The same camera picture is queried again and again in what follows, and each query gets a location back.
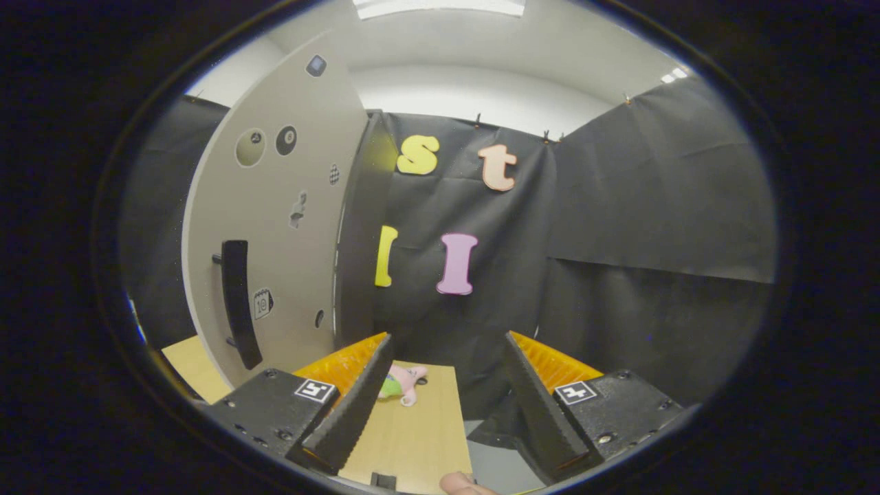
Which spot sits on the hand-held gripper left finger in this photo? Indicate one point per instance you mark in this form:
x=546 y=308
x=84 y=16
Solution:
x=361 y=405

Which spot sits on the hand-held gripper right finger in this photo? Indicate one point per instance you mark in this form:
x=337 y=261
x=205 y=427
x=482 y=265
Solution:
x=536 y=405

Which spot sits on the grey shoe cabinet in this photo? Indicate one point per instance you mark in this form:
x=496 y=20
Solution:
x=354 y=289

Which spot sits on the white shoe cabinet door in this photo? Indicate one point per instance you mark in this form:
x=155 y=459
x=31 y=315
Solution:
x=289 y=275

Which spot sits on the pink green plush toy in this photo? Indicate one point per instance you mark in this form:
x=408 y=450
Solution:
x=405 y=381

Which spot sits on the small black object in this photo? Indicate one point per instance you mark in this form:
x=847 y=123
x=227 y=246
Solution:
x=383 y=481

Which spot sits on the black backdrop cloth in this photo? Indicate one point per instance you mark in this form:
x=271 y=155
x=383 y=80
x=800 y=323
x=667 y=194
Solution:
x=653 y=206

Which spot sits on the small ceiling light panel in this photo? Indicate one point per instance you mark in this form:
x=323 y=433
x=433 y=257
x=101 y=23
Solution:
x=675 y=74

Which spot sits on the long ceiling light panel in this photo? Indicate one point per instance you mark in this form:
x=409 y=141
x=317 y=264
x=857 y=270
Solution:
x=440 y=7

